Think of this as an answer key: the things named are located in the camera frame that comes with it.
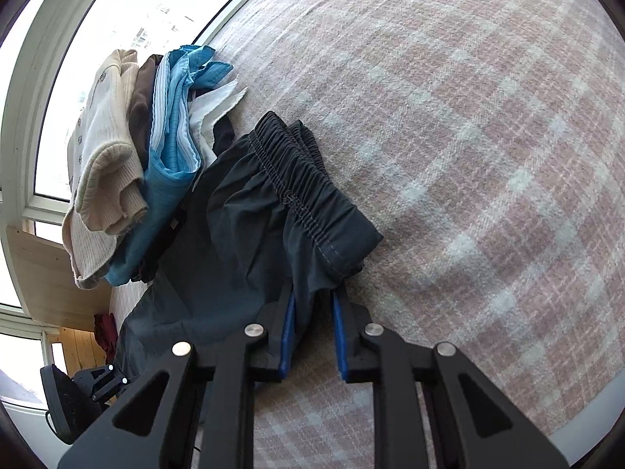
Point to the black folded garment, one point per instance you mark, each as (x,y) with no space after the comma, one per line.
(224,134)

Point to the white folded garment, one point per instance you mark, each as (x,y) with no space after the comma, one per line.
(205,117)

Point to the beige knit cardigan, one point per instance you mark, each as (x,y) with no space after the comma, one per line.
(107,156)

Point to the large light wooden board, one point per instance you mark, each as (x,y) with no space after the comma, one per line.
(44,273)

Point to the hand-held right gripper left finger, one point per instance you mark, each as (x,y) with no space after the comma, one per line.
(288,342)

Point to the dark grey pants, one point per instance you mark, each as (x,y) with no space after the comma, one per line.
(244,234)

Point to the blue folded garment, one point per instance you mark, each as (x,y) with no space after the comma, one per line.
(166,190)

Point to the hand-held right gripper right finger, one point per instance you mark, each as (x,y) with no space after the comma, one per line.
(340,347)

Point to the dark red garment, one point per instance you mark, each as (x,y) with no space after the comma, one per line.
(105,330)

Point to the brown folded garment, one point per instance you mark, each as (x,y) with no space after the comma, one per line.
(141,107)

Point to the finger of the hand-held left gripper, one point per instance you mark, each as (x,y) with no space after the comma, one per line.
(102,381)

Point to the slatted pine panel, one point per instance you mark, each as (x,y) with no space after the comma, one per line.
(78,351)

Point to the white window frame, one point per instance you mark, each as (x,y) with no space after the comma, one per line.
(29,107)

